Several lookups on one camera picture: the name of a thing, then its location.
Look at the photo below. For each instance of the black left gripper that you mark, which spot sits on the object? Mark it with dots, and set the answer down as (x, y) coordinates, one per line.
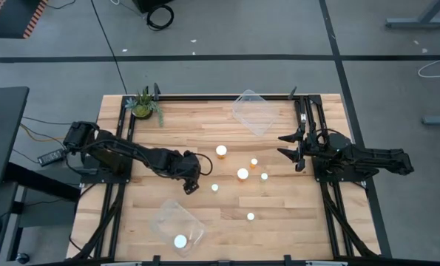
(192, 168)

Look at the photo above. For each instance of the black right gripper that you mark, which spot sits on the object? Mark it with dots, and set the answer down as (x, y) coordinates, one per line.
(310, 151)

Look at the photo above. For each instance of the small clear pill bottle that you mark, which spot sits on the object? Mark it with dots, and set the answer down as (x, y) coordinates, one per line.
(250, 216)
(264, 176)
(214, 187)

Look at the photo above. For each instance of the small orange pill bottle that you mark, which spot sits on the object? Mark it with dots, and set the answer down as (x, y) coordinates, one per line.
(254, 161)

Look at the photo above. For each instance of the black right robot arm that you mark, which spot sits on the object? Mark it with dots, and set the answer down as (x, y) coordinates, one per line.
(382, 159)

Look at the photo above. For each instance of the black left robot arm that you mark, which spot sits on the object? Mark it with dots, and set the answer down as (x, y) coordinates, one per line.
(131, 151)

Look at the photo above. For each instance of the large clear plastic bin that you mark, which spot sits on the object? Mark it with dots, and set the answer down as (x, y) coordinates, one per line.
(168, 221)

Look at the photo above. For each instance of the green succulent potted plant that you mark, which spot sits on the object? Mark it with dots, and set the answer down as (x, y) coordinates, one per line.
(142, 109)

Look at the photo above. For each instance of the black power adapter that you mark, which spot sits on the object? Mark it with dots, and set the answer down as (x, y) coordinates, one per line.
(52, 157)

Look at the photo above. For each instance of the grey desk foot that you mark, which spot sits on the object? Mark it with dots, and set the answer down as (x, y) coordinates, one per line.
(419, 23)
(439, 120)

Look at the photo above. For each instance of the black desk top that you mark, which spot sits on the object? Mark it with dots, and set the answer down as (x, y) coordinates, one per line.
(3, 136)

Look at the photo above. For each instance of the black caster wheel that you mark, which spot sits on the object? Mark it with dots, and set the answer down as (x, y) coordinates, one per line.
(23, 258)

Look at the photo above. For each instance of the black orange striped mat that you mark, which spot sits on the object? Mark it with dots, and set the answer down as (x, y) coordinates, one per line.
(9, 18)

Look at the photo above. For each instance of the black aluminium table frame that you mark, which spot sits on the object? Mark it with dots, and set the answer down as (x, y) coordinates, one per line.
(219, 98)

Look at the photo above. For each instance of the black desk base frame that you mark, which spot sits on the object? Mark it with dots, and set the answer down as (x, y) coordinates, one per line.
(38, 180)

